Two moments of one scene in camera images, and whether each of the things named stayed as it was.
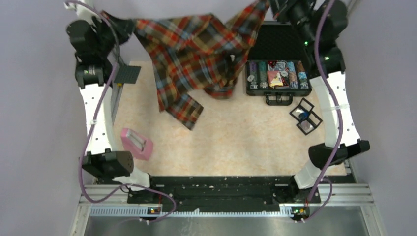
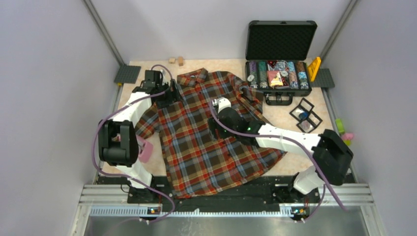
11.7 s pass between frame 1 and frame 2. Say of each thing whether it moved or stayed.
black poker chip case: stayed
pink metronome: stayed
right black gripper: moved
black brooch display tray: stayed
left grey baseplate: stayed
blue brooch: stayed
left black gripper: moved
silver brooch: stayed
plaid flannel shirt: moved
